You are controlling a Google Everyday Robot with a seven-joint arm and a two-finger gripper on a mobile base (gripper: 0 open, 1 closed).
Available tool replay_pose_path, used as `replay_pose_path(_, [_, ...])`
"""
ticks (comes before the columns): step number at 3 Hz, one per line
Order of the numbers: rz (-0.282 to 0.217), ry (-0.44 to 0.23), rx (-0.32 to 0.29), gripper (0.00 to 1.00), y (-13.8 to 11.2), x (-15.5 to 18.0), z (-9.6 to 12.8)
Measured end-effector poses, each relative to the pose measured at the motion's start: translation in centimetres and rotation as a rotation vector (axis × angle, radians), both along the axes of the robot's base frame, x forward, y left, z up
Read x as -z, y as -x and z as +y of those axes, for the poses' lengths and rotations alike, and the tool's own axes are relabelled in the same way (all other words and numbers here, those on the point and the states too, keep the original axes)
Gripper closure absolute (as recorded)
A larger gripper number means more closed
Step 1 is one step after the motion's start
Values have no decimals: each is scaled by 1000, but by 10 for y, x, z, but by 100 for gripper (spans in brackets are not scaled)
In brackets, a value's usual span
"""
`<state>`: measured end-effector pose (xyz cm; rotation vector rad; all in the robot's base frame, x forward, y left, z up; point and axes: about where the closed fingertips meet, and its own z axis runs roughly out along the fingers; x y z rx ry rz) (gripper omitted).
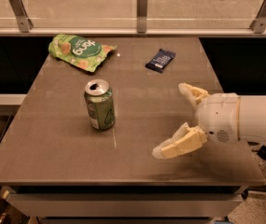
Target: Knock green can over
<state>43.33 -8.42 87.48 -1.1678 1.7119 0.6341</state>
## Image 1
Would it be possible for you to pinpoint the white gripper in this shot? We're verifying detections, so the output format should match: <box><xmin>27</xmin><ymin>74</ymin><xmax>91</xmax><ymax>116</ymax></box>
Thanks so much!
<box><xmin>152</xmin><ymin>83</ymin><xmax>240</xmax><ymax>159</ymax></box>

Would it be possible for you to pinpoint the green soda can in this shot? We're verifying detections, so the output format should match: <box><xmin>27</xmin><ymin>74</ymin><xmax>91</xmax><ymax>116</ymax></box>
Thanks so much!
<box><xmin>84</xmin><ymin>79</ymin><xmax>115</xmax><ymax>131</ymax></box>

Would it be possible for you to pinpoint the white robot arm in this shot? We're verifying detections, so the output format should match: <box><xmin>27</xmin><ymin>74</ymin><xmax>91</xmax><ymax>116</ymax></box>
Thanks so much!
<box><xmin>152</xmin><ymin>83</ymin><xmax>266</xmax><ymax>159</ymax></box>

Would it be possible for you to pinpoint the dark blue candy bar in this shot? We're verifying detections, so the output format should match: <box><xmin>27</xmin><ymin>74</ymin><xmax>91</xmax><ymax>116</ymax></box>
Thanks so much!
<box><xmin>146</xmin><ymin>49</ymin><xmax>176</xmax><ymax>73</ymax></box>

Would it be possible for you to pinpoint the green snack bag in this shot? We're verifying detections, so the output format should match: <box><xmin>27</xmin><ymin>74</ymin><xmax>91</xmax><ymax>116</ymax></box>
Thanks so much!
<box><xmin>49</xmin><ymin>34</ymin><xmax>117</xmax><ymax>73</ymax></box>

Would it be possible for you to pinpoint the glass railing panel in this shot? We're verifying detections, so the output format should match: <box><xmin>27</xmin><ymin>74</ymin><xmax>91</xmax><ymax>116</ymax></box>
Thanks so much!
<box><xmin>0</xmin><ymin>0</ymin><xmax>263</xmax><ymax>29</ymax></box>

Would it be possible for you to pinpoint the right metal railing bracket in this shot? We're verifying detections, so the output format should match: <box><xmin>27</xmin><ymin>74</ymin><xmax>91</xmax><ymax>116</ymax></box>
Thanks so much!
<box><xmin>250</xmin><ymin>0</ymin><xmax>266</xmax><ymax>34</ymax></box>

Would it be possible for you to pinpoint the metal railing bracket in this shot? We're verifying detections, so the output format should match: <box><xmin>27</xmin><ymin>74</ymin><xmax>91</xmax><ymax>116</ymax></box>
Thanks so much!
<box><xmin>250</xmin><ymin>0</ymin><xmax>266</xmax><ymax>34</ymax></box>
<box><xmin>8</xmin><ymin>0</ymin><xmax>33</xmax><ymax>33</ymax></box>
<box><xmin>136</xmin><ymin>0</ymin><xmax>147</xmax><ymax>34</ymax></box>

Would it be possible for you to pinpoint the middle metal railing bracket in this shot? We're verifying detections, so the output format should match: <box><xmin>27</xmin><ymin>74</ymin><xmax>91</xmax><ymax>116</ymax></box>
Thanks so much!
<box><xmin>136</xmin><ymin>0</ymin><xmax>147</xmax><ymax>34</ymax></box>

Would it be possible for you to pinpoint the left metal railing bracket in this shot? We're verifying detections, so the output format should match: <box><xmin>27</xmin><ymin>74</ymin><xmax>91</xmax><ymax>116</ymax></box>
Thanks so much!
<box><xmin>8</xmin><ymin>0</ymin><xmax>33</xmax><ymax>33</ymax></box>

